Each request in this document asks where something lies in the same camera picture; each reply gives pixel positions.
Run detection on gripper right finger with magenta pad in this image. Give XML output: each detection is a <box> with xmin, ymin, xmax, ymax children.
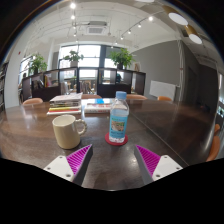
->
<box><xmin>134</xmin><ymin>145</ymin><xmax>182</xmax><ymax>185</ymax></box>

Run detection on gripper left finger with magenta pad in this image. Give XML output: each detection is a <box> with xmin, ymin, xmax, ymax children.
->
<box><xmin>44</xmin><ymin>145</ymin><xmax>93</xmax><ymax>186</ymax></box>

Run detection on clear plastic water bottle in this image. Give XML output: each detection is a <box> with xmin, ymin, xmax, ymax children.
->
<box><xmin>109</xmin><ymin>91</ymin><xmax>129</xmax><ymax>143</ymax></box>

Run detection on cream ceramic mug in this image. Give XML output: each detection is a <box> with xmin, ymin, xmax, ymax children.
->
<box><xmin>52</xmin><ymin>114</ymin><xmax>87</xmax><ymax>149</ymax></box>

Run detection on red round coaster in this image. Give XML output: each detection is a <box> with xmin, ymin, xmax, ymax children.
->
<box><xmin>105</xmin><ymin>132</ymin><xmax>128</xmax><ymax>146</ymax></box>

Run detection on flat book with blue cover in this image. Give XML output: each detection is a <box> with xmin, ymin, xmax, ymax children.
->
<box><xmin>84</xmin><ymin>103</ymin><xmax>111</xmax><ymax>113</ymax></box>

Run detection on stack of books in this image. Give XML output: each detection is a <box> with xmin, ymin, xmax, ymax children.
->
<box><xmin>47</xmin><ymin>93</ymin><xmax>82</xmax><ymax>115</ymax></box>

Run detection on orange chair at right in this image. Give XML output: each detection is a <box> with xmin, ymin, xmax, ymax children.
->
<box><xmin>207</xmin><ymin>124</ymin><xmax>220</xmax><ymax>161</ymax></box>

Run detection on orange chair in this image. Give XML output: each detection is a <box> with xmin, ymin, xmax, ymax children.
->
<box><xmin>22</xmin><ymin>98</ymin><xmax>43</xmax><ymax>105</ymax></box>
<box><xmin>207</xmin><ymin>124</ymin><xmax>220</xmax><ymax>161</ymax></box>
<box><xmin>126</xmin><ymin>94</ymin><xmax>147</xmax><ymax>100</ymax></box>
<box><xmin>157</xmin><ymin>96</ymin><xmax>172</xmax><ymax>101</ymax></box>

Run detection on orange chair back far right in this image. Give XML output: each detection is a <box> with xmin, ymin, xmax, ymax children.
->
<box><xmin>157</xmin><ymin>96</ymin><xmax>172</xmax><ymax>101</ymax></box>

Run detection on orange chair back centre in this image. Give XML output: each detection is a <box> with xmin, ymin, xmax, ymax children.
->
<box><xmin>126</xmin><ymin>94</ymin><xmax>147</xmax><ymax>100</ymax></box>

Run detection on white whiteboard panel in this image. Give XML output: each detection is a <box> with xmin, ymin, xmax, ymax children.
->
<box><xmin>149</xmin><ymin>81</ymin><xmax>176</xmax><ymax>100</ymax></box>

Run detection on orange chair back left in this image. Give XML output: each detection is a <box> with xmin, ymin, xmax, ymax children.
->
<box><xmin>22</xmin><ymin>98</ymin><xmax>43</xmax><ymax>105</ymax></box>

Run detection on dark wooden shelving unit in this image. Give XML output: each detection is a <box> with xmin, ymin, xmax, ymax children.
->
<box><xmin>22</xmin><ymin>67</ymin><xmax>146</xmax><ymax>101</ymax></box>

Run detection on middle potted green plant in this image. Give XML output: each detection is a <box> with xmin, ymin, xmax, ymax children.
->
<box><xmin>64</xmin><ymin>50</ymin><xmax>84</xmax><ymax>67</ymax></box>

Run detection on potted green plant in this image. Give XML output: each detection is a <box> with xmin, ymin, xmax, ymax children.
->
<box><xmin>64</xmin><ymin>50</ymin><xmax>84</xmax><ymax>67</ymax></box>
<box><xmin>29</xmin><ymin>53</ymin><xmax>47</xmax><ymax>75</ymax></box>
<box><xmin>109</xmin><ymin>48</ymin><xmax>134</xmax><ymax>70</ymax></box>

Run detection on left potted green plant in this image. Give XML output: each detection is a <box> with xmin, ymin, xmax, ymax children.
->
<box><xmin>29</xmin><ymin>53</ymin><xmax>47</xmax><ymax>75</ymax></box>

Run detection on right potted green plant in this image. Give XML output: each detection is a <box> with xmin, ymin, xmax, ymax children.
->
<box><xmin>109</xmin><ymin>48</ymin><xmax>134</xmax><ymax>70</ymax></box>

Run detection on gold pendant lamp far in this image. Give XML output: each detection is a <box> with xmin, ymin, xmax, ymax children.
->
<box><xmin>185</xmin><ymin>25</ymin><xmax>202</xmax><ymax>44</ymax></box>

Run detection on gold pendant lamp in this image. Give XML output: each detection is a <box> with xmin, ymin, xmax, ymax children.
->
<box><xmin>163</xmin><ymin>6</ymin><xmax>188</xmax><ymax>26</ymax></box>
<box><xmin>185</xmin><ymin>25</ymin><xmax>202</xmax><ymax>44</ymax></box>

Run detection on ceiling air conditioner unit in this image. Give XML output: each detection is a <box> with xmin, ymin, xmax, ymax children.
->
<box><xmin>86</xmin><ymin>21</ymin><xmax>107</xmax><ymax>35</ymax></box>

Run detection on gold pendant lamp near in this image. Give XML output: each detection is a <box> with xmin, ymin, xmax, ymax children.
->
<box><xmin>163</xmin><ymin>6</ymin><xmax>188</xmax><ymax>26</ymax></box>

